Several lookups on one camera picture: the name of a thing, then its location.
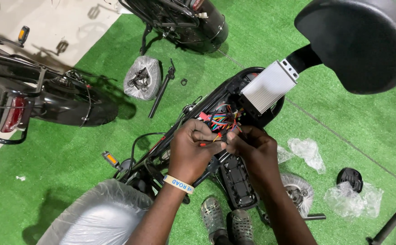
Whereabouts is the red orange wire connector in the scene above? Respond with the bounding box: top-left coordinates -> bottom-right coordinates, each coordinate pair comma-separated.
199,132 -> 227,147

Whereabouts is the black bike with red taillight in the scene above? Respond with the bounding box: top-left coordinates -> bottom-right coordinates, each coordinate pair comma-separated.
0,25 -> 119,145

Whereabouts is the long black tube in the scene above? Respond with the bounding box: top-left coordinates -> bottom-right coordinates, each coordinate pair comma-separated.
366,201 -> 396,245

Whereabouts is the plastic wrapped pedal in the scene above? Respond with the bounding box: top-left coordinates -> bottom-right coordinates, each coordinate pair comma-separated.
280,172 -> 315,218

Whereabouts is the black bike with rear rack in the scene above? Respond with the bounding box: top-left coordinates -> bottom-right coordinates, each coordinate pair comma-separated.
118,0 -> 229,56

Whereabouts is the plastic wrapped bike saddle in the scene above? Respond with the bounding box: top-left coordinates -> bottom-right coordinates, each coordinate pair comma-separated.
36,179 -> 155,245

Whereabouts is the person's camouflage shoe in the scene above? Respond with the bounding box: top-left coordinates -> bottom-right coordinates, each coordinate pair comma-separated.
200,197 -> 229,245
226,209 -> 255,245

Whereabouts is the large clear plastic bag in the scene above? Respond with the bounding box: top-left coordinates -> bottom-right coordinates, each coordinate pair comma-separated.
323,181 -> 384,219

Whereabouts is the black battery cover plate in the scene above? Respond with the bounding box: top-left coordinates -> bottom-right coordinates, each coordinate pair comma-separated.
220,155 -> 260,210

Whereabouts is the pedal with orange reflector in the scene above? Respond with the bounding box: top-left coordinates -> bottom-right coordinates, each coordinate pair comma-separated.
101,150 -> 122,171

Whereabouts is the silver ribbed controller box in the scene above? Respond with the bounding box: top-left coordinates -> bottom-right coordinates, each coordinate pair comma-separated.
240,59 -> 300,115

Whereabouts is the black seat post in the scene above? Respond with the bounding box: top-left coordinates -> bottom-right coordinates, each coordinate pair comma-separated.
148,59 -> 177,119

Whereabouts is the white printed wristband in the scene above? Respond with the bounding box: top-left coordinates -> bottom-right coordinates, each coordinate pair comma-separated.
163,174 -> 195,195

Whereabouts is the round black cap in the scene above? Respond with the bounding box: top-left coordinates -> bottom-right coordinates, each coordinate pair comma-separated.
336,167 -> 364,194

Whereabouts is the person's left camouflage shoe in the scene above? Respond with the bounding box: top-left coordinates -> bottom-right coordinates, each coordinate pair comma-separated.
200,197 -> 229,245

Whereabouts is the large black bike saddle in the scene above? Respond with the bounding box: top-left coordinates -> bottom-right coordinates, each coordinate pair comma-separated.
286,0 -> 396,95

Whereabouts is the black electric bike frame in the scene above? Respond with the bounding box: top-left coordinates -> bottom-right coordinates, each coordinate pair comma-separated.
112,66 -> 285,211

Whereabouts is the person's left hand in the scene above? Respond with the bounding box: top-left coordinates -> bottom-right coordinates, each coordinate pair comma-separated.
167,119 -> 226,186

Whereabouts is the bundle of coloured wires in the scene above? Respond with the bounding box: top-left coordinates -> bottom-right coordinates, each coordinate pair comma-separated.
199,104 -> 247,134

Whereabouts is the plastic wrapped bag of parts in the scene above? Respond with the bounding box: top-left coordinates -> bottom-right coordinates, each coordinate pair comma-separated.
123,55 -> 162,101

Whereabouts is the crumpled clear plastic wrap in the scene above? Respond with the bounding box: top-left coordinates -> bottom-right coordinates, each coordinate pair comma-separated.
287,137 -> 327,175

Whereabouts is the small clear plastic scrap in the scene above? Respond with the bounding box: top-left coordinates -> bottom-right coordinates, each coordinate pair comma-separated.
277,145 -> 296,164

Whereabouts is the person's right camouflage shoe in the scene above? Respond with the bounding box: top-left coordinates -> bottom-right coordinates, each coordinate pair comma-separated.
226,209 -> 255,245

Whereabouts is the person's right hand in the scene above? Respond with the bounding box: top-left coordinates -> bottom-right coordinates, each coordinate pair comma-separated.
225,125 -> 283,198

